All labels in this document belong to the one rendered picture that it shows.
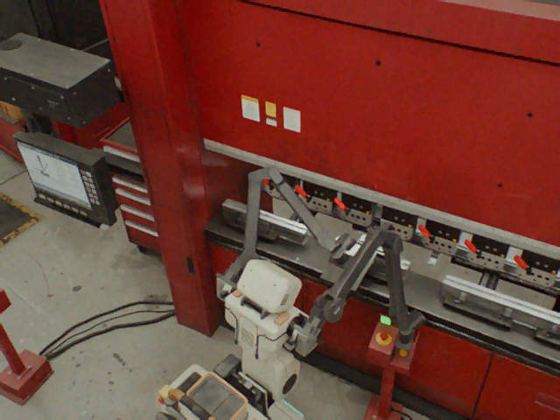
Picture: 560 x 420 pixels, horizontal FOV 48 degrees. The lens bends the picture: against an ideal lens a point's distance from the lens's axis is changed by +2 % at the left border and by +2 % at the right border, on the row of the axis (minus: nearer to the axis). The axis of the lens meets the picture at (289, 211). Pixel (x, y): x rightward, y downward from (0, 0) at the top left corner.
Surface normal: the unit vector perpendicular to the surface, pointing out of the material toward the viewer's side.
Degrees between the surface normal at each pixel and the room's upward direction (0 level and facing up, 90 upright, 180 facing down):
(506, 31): 90
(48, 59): 1
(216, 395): 0
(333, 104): 90
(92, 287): 0
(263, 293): 48
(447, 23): 90
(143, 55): 90
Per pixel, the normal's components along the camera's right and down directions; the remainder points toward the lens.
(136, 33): -0.47, 0.61
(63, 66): -0.02, -0.73
